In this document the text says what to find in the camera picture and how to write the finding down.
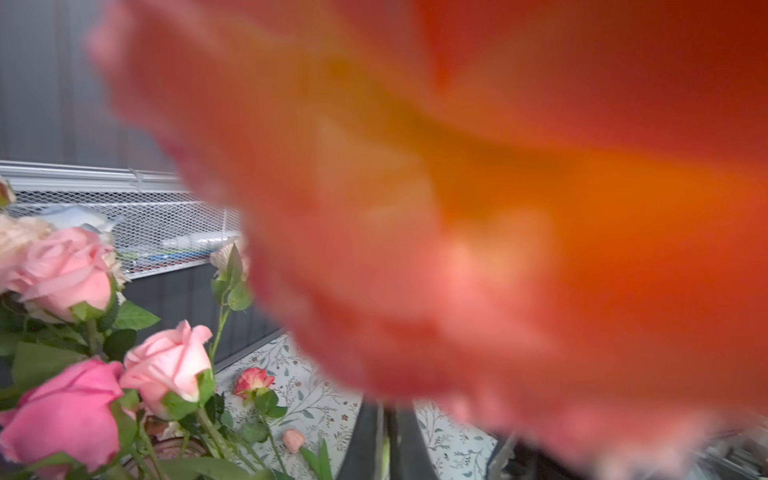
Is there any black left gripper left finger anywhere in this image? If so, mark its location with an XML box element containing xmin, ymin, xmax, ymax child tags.
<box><xmin>335</xmin><ymin>400</ymin><xmax>384</xmax><ymax>480</ymax></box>

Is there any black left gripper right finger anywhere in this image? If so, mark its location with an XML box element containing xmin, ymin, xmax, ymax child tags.
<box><xmin>386</xmin><ymin>409</ymin><xmax>438</xmax><ymax>480</ymax></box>

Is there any light pink rose stem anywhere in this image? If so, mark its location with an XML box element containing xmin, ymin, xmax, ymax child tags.
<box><xmin>120</xmin><ymin>320</ymin><xmax>236</xmax><ymax>461</ymax></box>

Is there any red pink rose stem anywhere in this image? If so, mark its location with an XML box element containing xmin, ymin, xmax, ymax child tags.
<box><xmin>88</xmin><ymin>1</ymin><xmax>767</xmax><ymax>479</ymax></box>

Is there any magenta pink rose stem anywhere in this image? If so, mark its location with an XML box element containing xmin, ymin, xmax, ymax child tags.
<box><xmin>1</xmin><ymin>358</ymin><xmax>137</xmax><ymax>479</ymax></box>

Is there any peach rose stem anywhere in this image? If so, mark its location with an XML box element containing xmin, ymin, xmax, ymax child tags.
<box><xmin>1</xmin><ymin>214</ymin><xmax>56</xmax><ymax>294</ymax></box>

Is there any artificial flower bunch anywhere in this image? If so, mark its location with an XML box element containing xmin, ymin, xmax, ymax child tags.
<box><xmin>233</xmin><ymin>367</ymin><xmax>333</xmax><ymax>479</ymax></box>

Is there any red glass vase with ribbon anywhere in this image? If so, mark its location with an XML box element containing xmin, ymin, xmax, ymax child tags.
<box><xmin>123</xmin><ymin>438</ymin><xmax>210</xmax><ymax>479</ymax></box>

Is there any pale pink rose stem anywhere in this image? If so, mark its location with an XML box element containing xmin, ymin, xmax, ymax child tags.
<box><xmin>208</xmin><ymin>237</ymin><xmax>253</xmax><ymax>363</ymax></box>

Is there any floral table cloth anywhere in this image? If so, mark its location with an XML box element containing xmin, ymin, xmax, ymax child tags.
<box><xmin>217</xmin><ymin>332</ymin><xmax>496</xmax><ymax>479</ymax></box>

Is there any toothpaste tube in basket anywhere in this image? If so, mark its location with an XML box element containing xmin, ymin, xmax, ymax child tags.
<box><xmin>160</xmin><ymin>231</ymin><xmax>240</xmax><ymax>250</ymax></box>

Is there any white mesh wall basket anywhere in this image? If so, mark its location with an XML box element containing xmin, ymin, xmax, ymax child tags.
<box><xmin>1</xmin><ymin>161</ymin><xmax>240</xmax><ymax>279</ymax></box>

